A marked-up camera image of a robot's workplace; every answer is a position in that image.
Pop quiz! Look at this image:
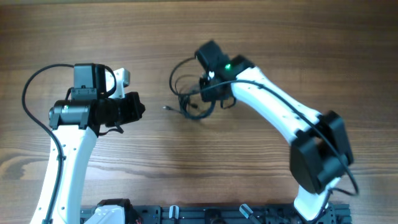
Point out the black usb cable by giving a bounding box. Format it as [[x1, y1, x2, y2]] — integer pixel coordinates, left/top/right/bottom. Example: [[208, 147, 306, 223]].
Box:
[[162, 56, 217, 121]]

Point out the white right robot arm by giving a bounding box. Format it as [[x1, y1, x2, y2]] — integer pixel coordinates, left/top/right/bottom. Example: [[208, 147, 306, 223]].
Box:
[[194, 40, 354, 223]]

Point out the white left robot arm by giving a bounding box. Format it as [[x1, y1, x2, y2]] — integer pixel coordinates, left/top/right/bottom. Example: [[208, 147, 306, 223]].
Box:
[[31, 63, 145, 223]]

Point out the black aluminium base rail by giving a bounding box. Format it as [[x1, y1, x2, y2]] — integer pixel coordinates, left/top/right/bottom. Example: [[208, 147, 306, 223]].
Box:
[[80, 203, 352, 224]]

